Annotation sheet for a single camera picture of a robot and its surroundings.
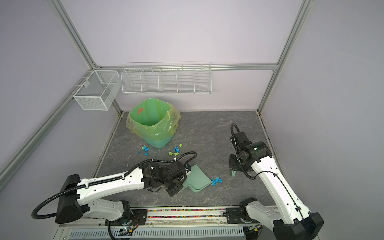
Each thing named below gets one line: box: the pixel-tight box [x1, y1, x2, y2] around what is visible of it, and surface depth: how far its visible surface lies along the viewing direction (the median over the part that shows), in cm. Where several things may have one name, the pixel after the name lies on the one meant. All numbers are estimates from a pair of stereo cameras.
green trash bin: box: [126, 97, 181, 149], surface depth 92 cm
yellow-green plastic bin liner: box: [125, 97, 181, 139], surface depth 91 cm
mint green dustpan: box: [182, 164, 213, 193], surface depth 83 cm
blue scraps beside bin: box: [137, 145, 150, 156], surface depth 101 cm
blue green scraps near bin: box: [168, 143, 183, 156], surface depth 98 cm
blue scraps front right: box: [211, 177, 223, 186], surface depth 86 cm
